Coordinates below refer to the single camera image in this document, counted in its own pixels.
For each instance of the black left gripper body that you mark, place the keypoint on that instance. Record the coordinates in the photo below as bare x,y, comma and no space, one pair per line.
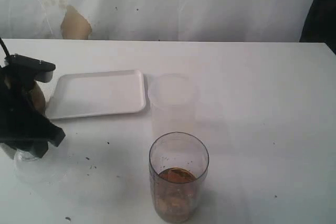
22,118

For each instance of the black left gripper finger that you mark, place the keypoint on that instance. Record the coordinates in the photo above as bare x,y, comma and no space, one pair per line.
35,146
54,134

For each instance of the clear dome lid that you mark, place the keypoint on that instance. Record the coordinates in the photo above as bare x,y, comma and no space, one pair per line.
34,170

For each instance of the brown wooden cup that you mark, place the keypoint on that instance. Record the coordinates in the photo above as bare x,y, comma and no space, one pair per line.
38,98

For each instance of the stainless steel cup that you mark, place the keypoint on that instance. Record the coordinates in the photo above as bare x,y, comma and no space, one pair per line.
10,152

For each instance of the clear plastic shaker tumbler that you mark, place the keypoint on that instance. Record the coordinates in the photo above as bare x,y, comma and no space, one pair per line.
178,166

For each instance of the white rectangular tray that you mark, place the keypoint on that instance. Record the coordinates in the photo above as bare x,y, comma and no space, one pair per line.
95,94

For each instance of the translucent plastic container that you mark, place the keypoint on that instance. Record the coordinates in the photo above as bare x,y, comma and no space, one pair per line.
173,99

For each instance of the gold coins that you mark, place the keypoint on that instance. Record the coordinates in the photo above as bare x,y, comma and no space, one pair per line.
174,194

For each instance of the white backdrop sheet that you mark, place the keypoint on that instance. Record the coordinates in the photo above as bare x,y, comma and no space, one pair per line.
155,20

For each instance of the dark curtain at right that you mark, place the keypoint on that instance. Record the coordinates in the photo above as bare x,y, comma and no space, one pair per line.
319,25

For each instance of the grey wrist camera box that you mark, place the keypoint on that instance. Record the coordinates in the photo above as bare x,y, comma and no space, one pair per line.
30,69

